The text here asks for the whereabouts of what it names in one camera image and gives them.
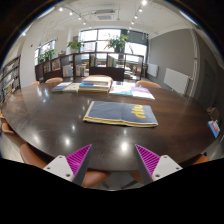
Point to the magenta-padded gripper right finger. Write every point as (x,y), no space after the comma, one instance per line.
(163,166)

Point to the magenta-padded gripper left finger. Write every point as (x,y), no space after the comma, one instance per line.
(61,166)

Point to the grey towel with yellow print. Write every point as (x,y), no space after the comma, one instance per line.
(113,113)

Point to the orange chairs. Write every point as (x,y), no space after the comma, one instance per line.
(30,157)

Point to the blue picture book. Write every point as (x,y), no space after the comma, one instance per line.
(214,128)

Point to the purple and white book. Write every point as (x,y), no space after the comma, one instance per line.
(142,92)

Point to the blue cover book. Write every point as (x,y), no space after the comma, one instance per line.
(60,87)

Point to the thin white book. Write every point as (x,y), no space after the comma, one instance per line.
(72,87)

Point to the flat yellowish book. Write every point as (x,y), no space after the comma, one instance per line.
(93,90)

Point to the blue and white book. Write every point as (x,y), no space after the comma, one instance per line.
(91,85)

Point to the large white radiator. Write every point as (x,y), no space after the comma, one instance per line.
(176,80)

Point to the white book with colourful picture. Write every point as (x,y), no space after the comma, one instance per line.
(121,89)

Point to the large cream book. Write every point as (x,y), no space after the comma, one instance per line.
(97,79)

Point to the small white radiator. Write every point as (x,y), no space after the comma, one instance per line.
(152,70)

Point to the curved dark shelf unit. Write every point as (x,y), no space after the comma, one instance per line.
(106,72)

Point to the potted plant by window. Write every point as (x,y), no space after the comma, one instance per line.
(47,55)

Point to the small potted plant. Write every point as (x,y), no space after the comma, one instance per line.
(75,45)

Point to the large potted plant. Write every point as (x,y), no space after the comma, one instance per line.
(116,42)

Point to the ceiling air conditioner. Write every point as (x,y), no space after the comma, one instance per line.
(104,15)

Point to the ceiling spotlights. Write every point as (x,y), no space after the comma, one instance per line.
(144,2)

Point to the wall bookshelf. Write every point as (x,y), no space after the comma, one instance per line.
(10,78)

